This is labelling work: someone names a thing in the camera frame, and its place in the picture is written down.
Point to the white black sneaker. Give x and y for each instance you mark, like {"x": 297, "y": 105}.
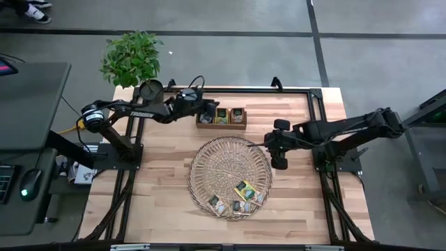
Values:
{"x": 38, "y": 14}
{"x": 40, "y": 3}

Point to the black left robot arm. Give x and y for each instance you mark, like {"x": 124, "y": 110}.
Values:
{"x": 141, "y": 114}

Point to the yellow lemon tea bag packet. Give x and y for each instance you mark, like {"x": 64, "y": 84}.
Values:
{"x": 245, "y": 190}
{"x": 221, "y": 116}

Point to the person's leg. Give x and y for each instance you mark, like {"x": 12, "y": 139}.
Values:
{"x": 14, "y": 5}

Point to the black support bar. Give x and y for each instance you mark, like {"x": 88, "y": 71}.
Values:
{"x": 69, "y": 149}

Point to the green potted plant black pot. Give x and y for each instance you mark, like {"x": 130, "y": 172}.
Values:
{"x": 130, "y": 57}

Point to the black metal stand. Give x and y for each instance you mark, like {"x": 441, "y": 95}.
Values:
{"x": 426, "y": 109}

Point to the black metal table frame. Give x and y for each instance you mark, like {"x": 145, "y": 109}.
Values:
{"x": 261, "y": 90}

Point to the backlit black keyboard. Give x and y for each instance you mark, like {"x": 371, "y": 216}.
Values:
{"x": 5, "y": 183}

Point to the silver metal bracket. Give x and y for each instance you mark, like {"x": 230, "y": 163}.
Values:
{"x": 129, "y": 247}
{"x": 324, "y": 248}

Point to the dark grey raised desk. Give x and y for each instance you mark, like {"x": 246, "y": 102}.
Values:
{"x": 31, "y": 104}

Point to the white printed box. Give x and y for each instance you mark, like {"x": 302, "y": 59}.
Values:
{"x": 85, "y": 175}

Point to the grey keyboard desk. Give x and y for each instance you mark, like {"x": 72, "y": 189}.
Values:
{"x": 35, "y": 158}

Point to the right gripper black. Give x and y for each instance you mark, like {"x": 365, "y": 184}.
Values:
{"x": 280, "y": 143}

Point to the yellow power plug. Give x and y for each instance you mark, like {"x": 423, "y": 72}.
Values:
{"x": 75, "y": 128}

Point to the tan vanilla tea bag packet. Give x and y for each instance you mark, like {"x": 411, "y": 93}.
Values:
{"x": 217, "y": 205}
{"x": 237, "y": 115}
{"x": 258, "y": 197}
{"x": 241, "y": 206}

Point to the round woven straw tray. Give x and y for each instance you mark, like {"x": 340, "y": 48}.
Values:
{"x": 223, "y": 167}

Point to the black computer mouse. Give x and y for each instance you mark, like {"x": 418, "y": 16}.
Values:
{"x": 30, "y": 183}

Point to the wooden three-compartment box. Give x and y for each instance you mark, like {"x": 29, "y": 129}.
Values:
{"x": 223, "y": 126}

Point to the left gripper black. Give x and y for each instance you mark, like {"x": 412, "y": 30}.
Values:
{"x": 188, "y": 104}

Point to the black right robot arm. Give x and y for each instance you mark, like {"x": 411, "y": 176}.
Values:
{"x": 341, "y": 127}

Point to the blue tea bag packet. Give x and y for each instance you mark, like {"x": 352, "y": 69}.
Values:
{"x": 205, "y": 118}

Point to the small lit display screen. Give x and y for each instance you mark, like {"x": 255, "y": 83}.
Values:
{"x": 7, "y": 67}

